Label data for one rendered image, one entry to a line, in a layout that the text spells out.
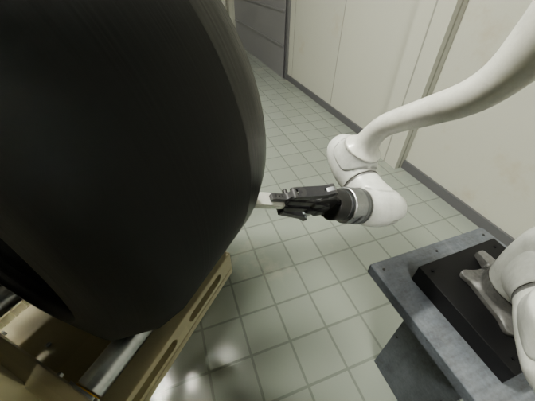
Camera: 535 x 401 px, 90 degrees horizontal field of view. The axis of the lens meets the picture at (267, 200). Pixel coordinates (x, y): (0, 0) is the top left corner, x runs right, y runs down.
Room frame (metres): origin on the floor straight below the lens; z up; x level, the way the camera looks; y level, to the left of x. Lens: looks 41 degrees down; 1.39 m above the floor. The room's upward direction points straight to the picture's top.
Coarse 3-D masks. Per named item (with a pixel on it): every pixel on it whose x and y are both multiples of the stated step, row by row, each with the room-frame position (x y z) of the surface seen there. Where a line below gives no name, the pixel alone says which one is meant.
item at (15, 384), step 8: (0, 368) 0.12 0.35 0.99; (0, 376) 0.11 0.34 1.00; (8, 376) 0.11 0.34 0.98; (16, 376) 0.12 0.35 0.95; (0, 384) 0.10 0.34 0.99; (8, 384) 0.11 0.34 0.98; (16, 384) 0.11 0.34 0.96; (0, 392) 0.10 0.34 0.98; (8, 392) 0.10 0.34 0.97; (16, 392) 0.10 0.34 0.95; (24, 392) 0.10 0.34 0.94; (0, 400) 0.09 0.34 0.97; (8, 400) 0.09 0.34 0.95; (16, 400) 0.10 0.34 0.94; (24, 400) 0.10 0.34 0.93; (32, 400) 0.10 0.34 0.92; (40, 400) 0.10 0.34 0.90
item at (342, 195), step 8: (344, 192) 0.47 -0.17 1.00; (320, 200) 0.43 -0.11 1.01; (328, 200) 0.43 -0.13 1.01; (336, 200) 0.44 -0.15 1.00; (344, 200) 0.44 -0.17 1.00; (312, 208) 0.43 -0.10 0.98; (320, 208) 0.44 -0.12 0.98; (336, 208) 0.44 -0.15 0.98; (344, 208) 0.43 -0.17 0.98; (328, 216) 0.44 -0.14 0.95; (336, 216) 0.43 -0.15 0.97; (344, 216) 0.43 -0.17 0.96
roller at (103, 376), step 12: (132, 336) 0.19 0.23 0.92; (144, 336) 0.19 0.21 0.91; (108, 348) 0.17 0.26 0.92; (120, 348) 0.17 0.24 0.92; (132, 348) 0.17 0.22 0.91; (96, 360) 0.15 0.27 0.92; (108, 360) 0.15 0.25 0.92; (120, 360) 0.15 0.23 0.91; (96, 372) 0.13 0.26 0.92; (108, 372) 0.14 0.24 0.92; (120, 372) 0.14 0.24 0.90; (84, 384) 0.12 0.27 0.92; (96, 384) 0.12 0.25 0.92; (108, 384) 0.12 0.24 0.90; (96, 396) 0.11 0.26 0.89
